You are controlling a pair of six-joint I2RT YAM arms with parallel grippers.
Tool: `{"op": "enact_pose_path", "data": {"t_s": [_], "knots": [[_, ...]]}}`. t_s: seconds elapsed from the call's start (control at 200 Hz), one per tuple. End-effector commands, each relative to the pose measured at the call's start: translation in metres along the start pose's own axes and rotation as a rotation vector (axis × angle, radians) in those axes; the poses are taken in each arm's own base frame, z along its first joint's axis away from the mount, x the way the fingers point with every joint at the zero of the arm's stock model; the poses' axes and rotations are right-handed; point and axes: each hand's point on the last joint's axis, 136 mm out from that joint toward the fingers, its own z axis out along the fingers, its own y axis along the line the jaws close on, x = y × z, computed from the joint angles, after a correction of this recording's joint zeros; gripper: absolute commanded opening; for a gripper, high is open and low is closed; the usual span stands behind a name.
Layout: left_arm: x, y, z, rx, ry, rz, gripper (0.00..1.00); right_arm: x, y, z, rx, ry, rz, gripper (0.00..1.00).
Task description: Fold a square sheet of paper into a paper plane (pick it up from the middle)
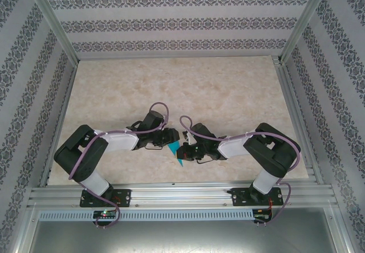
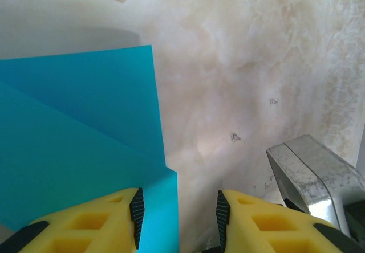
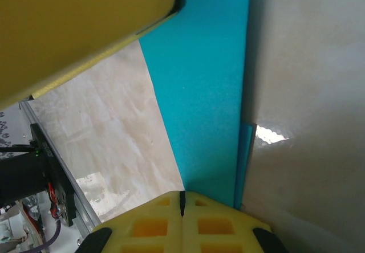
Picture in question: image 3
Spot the teal cloth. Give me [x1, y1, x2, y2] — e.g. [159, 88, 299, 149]
[138, 0, 258, 211]

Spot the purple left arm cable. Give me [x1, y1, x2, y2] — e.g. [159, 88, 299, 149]
[27, 218, 62, 253]

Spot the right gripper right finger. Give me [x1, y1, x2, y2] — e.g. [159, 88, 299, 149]
[182, 191, 292, 253]

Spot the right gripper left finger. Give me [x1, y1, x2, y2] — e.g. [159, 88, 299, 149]
[76, 190, 184, 253]

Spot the red wire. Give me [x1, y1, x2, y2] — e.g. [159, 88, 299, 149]
[46, 181, 62, 220]

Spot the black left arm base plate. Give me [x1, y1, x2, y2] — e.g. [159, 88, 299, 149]
[29, 123, 78, 227]

